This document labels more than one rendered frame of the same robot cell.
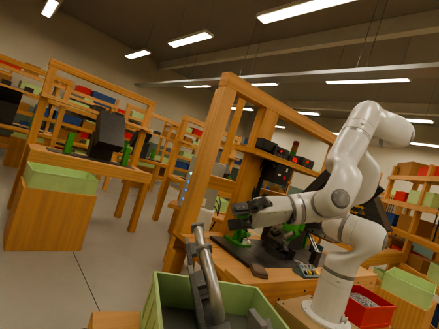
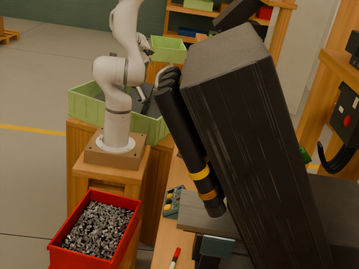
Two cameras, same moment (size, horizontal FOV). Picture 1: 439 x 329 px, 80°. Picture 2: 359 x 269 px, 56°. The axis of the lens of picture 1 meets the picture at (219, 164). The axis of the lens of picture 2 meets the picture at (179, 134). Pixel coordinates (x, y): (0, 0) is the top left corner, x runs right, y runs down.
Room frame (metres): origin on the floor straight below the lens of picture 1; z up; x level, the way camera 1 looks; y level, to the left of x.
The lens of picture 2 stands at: (2.14, -1.53, 1.76)
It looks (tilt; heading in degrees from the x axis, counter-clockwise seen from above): 28 degrees down; 127
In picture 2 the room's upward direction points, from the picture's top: 9 degrees clockwise
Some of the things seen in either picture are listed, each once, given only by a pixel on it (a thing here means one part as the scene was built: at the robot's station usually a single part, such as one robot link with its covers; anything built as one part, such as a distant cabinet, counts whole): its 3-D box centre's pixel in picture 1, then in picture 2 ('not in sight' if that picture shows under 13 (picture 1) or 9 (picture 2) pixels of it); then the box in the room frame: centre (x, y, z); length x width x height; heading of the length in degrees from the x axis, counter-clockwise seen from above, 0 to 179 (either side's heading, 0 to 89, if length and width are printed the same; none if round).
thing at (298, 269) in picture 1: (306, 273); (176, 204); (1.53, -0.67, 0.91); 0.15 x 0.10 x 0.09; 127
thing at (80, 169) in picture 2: not in sight; (114, 159); (1.04, -0.59, 0.83); 0.32 x 0.32 x 0.04; 38
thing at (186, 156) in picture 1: (192, 159); not in sight; (9.80, 1.02, 1.12); 3.22 x 0.55 x 2.23; 131
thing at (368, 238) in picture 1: (355, 247); (112, 83); (1.02, -0.60, 1.22); 0.19 x 0.12 x 0.24; 48
